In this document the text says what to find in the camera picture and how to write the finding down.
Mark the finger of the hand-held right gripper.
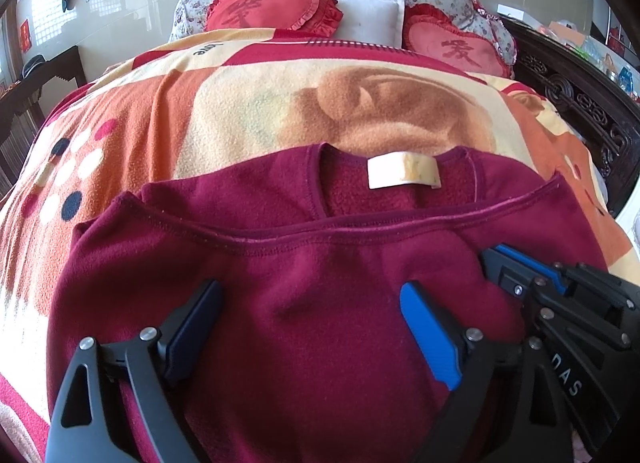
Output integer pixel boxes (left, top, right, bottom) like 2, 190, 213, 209
496, 244, 640, 305
481, 249, 633, 346

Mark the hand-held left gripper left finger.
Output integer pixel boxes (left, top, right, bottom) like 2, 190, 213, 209
45, 279, 224, 463

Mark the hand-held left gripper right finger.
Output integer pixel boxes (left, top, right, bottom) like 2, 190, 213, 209
400, 282, 576, 463

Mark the maroon fleece sweater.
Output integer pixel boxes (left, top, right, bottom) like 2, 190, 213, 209
47, 143, 613, 463

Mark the dark carved wooden furniture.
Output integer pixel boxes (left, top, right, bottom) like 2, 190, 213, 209
500, 13, 640, 214

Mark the red heart-shaped pillow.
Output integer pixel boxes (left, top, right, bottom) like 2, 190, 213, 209
205, 0, 345, 38
402, 4, 516, 78

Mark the orange cardboard box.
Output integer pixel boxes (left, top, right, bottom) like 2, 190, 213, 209
550, 23, 588, 46

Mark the orange red printed blanket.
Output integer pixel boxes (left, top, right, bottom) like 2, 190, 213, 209
0, 28, 640, 463

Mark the white square pillow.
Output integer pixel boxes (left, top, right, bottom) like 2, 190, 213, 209
325, 0, 406, 48

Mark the dark wooden side table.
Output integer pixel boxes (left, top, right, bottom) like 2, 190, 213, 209
0, 45, 88, 184

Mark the black cap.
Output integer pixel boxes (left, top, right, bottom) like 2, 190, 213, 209
22, 55, 48, 78

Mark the window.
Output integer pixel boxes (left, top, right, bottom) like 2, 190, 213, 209
0, 0, 23, 94

